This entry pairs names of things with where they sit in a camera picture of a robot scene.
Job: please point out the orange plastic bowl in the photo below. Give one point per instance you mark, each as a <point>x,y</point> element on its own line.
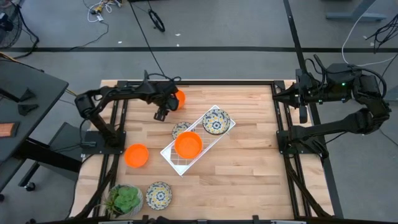
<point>188,145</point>
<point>136,155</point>
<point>182,99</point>

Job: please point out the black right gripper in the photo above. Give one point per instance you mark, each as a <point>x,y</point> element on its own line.
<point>304,93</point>

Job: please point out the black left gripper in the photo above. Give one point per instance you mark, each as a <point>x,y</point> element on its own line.
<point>161,95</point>

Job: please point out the grey table foot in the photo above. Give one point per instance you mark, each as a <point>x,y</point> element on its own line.
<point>354,16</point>

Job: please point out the dark grey desk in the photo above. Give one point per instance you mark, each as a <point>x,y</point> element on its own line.
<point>31,77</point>

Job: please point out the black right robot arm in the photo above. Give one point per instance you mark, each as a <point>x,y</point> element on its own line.
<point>342,126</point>

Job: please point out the black triangular stand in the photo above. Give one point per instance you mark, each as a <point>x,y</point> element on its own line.
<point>28,109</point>
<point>27,96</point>

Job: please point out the black floor fan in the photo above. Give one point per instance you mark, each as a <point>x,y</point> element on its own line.
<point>12,34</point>

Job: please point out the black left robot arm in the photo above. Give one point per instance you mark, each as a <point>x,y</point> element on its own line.
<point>93,105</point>

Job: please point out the succulent in white pot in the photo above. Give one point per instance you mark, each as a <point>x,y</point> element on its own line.
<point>126,199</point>

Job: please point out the yellow bowl with floral inside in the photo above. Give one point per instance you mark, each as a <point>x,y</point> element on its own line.
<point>216,122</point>
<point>159,196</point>
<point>179,128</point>

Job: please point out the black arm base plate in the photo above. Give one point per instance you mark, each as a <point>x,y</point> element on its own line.
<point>281,146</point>
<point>93,146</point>

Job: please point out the orange-brown pad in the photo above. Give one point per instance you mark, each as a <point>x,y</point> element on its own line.
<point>7,129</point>

